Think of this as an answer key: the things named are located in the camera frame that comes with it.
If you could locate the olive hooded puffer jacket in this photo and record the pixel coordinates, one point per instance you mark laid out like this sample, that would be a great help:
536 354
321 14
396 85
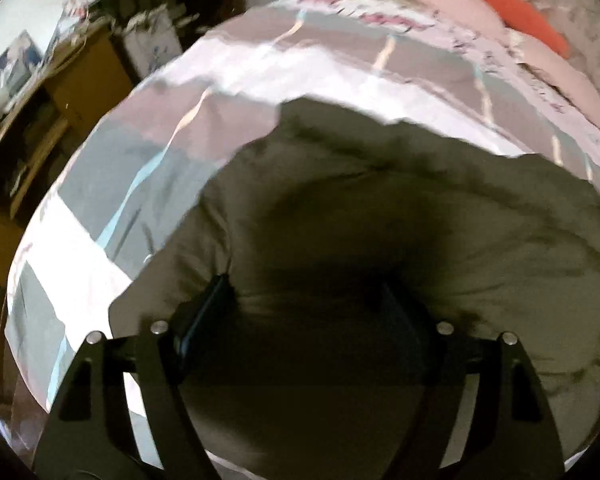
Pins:
380 210

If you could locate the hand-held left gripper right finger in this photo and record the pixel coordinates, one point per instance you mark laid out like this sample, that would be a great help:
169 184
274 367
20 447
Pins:
405 320

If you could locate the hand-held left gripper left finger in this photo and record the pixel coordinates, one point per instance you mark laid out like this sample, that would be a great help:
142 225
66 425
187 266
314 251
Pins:
200 320

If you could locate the light wooden cabinet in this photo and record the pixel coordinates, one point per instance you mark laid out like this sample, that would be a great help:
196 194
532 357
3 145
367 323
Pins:
80 85

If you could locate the framed photo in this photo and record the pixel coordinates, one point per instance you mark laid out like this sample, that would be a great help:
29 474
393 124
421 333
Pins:
17 55

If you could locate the pink cartoon printed bed sheet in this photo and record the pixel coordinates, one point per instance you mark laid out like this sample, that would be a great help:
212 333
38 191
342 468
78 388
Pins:
180 110

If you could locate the orange carrot plush toy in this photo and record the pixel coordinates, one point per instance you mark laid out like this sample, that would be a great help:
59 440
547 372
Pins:
525 17

